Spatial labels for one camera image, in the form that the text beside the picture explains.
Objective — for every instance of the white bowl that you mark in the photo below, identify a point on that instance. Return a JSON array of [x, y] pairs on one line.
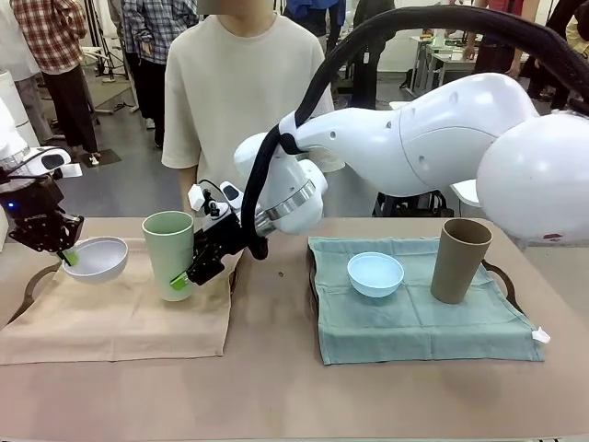
[[99, 262]]

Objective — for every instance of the teal cloth mat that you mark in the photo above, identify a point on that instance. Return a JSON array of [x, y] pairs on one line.
[[414, 327]]

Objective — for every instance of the person white shirt grey trousers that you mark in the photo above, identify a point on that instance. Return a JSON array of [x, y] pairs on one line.
[[20, 60]]

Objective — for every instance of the white stand with black tripod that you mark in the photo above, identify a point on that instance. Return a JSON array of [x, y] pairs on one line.
[[103, 55]]

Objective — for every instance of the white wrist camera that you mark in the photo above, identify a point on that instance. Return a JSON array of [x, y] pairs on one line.
[[198, 197], [72, 170]]

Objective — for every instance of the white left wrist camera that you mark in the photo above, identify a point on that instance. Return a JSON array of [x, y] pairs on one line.
[[72, 170]]

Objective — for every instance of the white cylindrical air purifier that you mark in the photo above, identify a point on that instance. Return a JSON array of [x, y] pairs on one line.
[[8, 87]]

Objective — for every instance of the brown cup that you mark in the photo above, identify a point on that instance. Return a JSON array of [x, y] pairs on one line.
[[458, 267]]

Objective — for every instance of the person black trousers white shoes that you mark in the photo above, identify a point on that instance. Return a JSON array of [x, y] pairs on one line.
[[133, 87]]

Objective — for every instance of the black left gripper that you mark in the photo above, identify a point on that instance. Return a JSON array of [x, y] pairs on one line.
[[32, 205]]

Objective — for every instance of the person in red plaid shirt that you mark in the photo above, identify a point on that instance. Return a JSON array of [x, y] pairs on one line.
[[55, 41]]

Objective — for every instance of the light green cup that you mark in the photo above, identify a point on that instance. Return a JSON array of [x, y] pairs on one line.
[[165, 248]]

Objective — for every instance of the person in dark clothes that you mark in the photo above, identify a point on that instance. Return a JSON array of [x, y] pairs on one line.
[[368, 60]]

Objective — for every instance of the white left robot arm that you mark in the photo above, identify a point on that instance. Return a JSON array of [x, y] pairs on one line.
[[9, 138]]

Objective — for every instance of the light blue bowl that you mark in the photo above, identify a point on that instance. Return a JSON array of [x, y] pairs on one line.
[[375, 276]]

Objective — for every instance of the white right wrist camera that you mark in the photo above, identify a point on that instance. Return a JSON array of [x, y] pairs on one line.
[[198, 197]]

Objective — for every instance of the person in black dress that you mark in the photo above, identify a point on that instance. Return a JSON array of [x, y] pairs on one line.
[[550, 73]]

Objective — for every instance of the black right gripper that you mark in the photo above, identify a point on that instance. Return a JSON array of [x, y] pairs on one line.
[[218, 244]]

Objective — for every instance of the person in beige shirt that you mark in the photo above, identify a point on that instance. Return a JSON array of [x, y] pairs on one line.
[[239, 92]]

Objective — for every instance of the person in dark red skirt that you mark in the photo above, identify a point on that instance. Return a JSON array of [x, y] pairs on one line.
[[501, 55]]

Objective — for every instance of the dark brown tray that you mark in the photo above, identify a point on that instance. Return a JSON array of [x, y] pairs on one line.
[[27, 287], [312, 285]]

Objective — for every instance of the person's right forearm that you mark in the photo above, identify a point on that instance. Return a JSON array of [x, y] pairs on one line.
[[191, 179]]

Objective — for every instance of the black floor mat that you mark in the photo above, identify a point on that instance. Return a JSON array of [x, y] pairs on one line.
[[108, 156]]

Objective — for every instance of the person in blue plaid shirt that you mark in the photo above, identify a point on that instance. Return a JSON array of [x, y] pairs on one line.
[[152, 55]]

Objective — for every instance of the white panel beside table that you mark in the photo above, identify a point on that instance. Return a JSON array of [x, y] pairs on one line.
[[3, 230]]

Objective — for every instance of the white background desk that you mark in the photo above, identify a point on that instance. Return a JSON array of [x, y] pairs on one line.
[[442, 60]]

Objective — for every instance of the person in yellow top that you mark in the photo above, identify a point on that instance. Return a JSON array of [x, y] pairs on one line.
[[579, 32]]

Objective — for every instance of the beige cloth mat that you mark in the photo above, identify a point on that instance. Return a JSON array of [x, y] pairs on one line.
[[115, 327]]

